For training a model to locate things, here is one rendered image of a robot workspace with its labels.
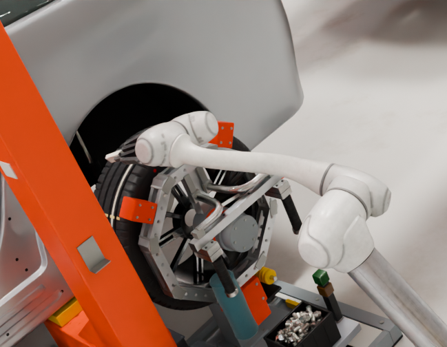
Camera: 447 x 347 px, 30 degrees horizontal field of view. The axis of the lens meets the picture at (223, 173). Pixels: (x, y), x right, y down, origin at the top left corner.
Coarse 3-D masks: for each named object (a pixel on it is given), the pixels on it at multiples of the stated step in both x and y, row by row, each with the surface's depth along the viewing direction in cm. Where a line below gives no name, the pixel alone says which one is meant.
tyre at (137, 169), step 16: (240, 144) 298; (112, 176) 282; (128, 176) 276; (144, 176) 273; (96, 192) 285; (112, 192) 278; (128, 192) 272; (144, 192) 273; (112, 208) 276; (256, 208) 307; (112, 224) 276; (128, 224) 271; (128, 240) 272; (128, 256) 274; (144, 256) 277; (144, 272) 278; (160, 288) 284; (160, 304) 286; (176, 304) 289; (192, 304) 294; (208, 304) 299
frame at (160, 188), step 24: (168, 168) 274; (192, 168) 274; (168, 192) 269; (264, 216) 301; (144, 240) 270; (264, 240) 301; (168, 264) 274; (240, 264) 301; (168, 288) 276; (192, 288) 282
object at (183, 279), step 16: (224, 176) 298; (176, 192) 285; (176, 208) 291; (192, 208) 296; (176, 224) 290; (160, 240) 283; (176, 256) 290; (192, 256) 319; (224, 256) 303; (240, 256) 306; (176, 272) 310; (192, 272) 308; (208, 272) 306
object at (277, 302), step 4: (276, 296) 351; (272, 300) 350; (276, 300) 351; (280, 300) 350; (284, 300) 349; (288, 300) 346; (292, 300) 345; (272, 304) 349; (276, 304) 349; (280, 304) 350; (284, 304) 350; (288, 304) 346; (292, 304) 343; (296, 304) 341; (280, 308) 348; (284, 308) 347; (288, 308) 346; (292, 308) 345
